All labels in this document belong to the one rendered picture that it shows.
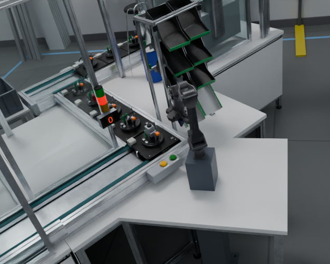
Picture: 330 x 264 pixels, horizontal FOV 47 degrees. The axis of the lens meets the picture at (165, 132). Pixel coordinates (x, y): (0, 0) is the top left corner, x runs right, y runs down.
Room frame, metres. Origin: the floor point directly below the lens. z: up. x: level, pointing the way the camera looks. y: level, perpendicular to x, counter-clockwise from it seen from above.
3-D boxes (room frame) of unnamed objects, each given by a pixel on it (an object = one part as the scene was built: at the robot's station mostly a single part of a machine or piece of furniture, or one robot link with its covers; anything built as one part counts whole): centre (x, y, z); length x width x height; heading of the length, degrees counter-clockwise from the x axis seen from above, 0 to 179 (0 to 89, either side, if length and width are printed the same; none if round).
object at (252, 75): (3.26, -0.63, 0.43); 1.11 x 0.68 x 0.86; 120
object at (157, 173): (1.67, 0.05, 0.93); 0.21 x 0.07 x 0.06; 120
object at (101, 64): (3.19, 0.52, 1.01); 0.24 x 0.24 x 0.13; 30
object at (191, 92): (1.58, -0.15, 1.30); 0.07 x 0.06 x 0.32; 99
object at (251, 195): (1.60, -0.17, 0.84); 0.90 x 0.70 x 0.03; 68
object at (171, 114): (1.78, -0.07, 1.20); 0.07 x 0.07 x 0.06; 33
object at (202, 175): (1.56, -0.16, 0.96); 0.14 x 0.14 x 0.20; 68
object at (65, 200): (1.76, 0.35, 0.91); 0.84 x 0.28 x 0.10; 120
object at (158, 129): (1.90, 0.08, 0.96); 0.24 x 0.24 x 0.02; 30
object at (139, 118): (2.12, 0.21, 1.01); 0.24 x 0.24 x 0.13; 30
